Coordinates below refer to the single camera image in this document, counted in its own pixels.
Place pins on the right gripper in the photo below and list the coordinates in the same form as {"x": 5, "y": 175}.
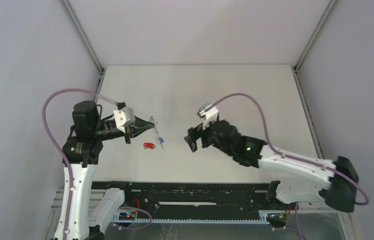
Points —
{"x": 195, "y": 133}

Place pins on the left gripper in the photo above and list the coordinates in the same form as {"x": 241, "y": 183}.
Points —
{"x": 144, "y": 124}

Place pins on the red tagged key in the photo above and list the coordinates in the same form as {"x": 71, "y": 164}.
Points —
{"x": 149, "y": 145}

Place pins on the blue tagged key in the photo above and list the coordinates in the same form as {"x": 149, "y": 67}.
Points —
{"x": 161, "y": 140}

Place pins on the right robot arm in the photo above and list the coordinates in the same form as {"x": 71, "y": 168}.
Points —
{"x": 330, "y": 181}

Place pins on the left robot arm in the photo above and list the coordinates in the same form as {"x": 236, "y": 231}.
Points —
{"x": 81, "y": 154}

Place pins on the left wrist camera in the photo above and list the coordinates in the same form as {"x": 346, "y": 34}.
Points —
{"x": 124, "y": 118}

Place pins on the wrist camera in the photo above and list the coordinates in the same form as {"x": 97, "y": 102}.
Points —
{"x": 124, "y": 118}
{"x": 209, "y": 114}

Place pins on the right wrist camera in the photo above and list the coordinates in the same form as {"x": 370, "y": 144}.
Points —
{"x": 209, "y": 114}

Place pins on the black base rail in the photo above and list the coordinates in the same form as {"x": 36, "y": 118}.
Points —
{"x": 196, "y": 202}

